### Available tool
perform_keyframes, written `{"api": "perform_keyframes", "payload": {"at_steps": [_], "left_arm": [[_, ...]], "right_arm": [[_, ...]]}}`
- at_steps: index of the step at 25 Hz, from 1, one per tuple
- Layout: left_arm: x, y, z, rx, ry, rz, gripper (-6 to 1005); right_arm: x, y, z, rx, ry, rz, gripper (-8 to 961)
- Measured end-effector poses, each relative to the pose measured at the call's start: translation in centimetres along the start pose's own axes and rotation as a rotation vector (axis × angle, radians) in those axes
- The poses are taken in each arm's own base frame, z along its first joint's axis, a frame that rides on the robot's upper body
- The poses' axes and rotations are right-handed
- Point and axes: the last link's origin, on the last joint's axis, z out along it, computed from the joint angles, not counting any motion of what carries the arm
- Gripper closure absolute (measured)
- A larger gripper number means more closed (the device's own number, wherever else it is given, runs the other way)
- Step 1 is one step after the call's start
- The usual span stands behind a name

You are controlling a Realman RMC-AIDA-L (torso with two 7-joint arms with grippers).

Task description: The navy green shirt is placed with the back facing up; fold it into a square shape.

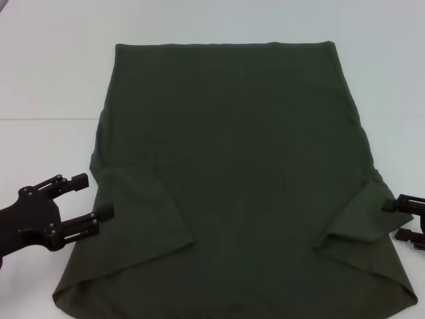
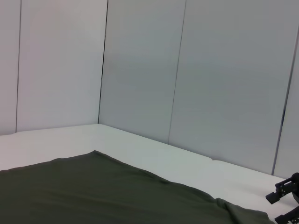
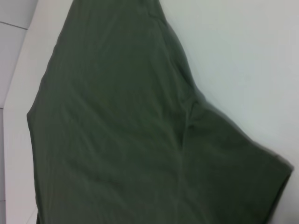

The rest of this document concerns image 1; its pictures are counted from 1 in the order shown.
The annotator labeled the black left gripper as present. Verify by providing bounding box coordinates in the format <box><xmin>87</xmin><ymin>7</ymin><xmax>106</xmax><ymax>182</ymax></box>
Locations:
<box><xmin>0</xmin><ymin>172</ymin><xmax>116</xmax><ymax>257</ymax></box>

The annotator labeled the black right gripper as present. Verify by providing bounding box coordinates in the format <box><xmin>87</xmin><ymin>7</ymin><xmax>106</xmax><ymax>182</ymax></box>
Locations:
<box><xmin>381</xmin><ymin>193</ymin><xmax>425</xmax><ymax>249</ymax></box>

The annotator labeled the dark green t-shirt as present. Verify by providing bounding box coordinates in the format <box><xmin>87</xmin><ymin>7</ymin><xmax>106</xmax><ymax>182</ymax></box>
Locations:
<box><xmin>51</xmin><ymin>41</ymin><xmax>418</xmax><ymax>319</ymax></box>

